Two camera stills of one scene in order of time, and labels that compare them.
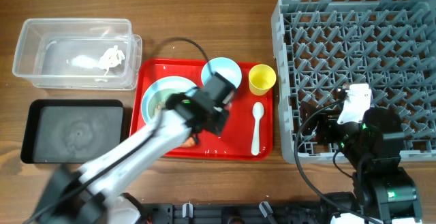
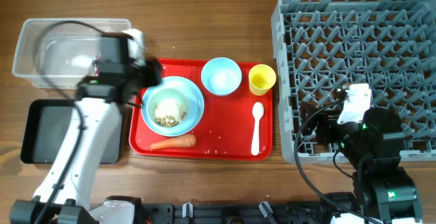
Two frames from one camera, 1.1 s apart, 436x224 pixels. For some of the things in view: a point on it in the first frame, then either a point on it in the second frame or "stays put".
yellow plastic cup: x=261 y=78 stays put
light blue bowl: x=225 y=68 stays put
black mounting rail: x=243 y=213 stays put
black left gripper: x=214 y=124 to x=150 y=73
